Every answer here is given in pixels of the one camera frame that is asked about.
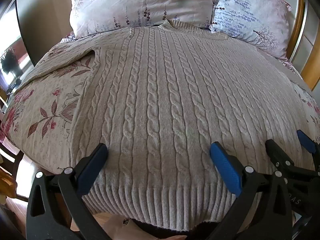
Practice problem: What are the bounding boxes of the dark wooden chair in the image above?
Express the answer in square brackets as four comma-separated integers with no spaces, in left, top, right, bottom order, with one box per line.
[0,140,28,203]

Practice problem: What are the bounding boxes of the wooden headboard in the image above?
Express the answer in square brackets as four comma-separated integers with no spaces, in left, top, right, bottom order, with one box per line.
[265,0,320,92]

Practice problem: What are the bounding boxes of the blue floral pillow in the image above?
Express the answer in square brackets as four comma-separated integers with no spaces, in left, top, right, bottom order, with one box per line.
[209,0,293,59]

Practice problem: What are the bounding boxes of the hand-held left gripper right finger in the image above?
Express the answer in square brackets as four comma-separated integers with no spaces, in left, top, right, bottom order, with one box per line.
[209,142,293,240]

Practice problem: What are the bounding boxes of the dark potted plant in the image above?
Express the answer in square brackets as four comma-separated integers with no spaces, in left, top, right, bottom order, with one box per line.
[1,49,23,85]

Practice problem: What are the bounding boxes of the dark cloth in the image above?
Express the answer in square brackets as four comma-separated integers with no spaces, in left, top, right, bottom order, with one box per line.
[129,218,213,240]

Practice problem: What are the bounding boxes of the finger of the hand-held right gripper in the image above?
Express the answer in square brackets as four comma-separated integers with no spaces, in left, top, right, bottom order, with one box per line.
[296,129,320,172]
[265,139,295,173]

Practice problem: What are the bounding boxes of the beige cable knit sweater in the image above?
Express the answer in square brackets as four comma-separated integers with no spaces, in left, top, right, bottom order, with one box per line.
[67,19,316,233]

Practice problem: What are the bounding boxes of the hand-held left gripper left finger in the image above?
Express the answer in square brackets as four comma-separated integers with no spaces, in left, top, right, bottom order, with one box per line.
[26,143,118,240]

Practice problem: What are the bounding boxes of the floral quilted bedspread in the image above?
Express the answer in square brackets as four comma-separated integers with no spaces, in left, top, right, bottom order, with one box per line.
[0,30,320,176]

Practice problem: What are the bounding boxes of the black framed television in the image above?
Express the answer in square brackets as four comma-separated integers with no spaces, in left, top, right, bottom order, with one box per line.
[0,0,36,93]

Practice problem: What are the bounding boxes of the white lilac floral pillow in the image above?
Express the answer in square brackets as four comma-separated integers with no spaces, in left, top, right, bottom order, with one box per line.
[67,0,221,39]

